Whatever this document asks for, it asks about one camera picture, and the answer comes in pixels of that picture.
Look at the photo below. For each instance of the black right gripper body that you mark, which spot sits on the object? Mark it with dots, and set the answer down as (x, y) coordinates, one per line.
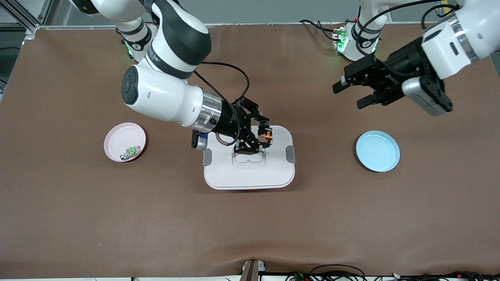
(228, 120)

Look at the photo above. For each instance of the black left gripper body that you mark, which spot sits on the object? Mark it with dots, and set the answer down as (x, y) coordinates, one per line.
(403, 61)

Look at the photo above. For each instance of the orange and black switch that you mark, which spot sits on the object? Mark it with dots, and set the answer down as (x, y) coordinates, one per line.
(267, 137)

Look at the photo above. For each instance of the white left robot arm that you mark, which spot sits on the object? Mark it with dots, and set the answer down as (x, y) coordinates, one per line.
(468, 35)

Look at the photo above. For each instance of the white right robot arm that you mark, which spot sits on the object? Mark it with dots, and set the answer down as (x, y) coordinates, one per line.
(164, 93)

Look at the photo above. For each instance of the white lidded box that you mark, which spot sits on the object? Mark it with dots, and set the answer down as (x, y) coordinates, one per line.
(250, 175)

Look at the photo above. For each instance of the light blue round plate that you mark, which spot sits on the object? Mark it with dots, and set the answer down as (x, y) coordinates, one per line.
(377, 154)

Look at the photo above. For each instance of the pink round plate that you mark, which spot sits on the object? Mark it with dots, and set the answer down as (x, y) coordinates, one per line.
(121, 136)

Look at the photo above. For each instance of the green and silver switch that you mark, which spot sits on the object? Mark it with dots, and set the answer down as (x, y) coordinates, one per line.
(133, 150)

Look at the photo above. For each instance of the metal table edge bracket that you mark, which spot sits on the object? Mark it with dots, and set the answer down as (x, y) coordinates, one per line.
(252, 271)

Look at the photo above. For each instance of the aluminium frame profile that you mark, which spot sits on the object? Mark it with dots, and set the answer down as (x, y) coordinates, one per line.
(33, 28)

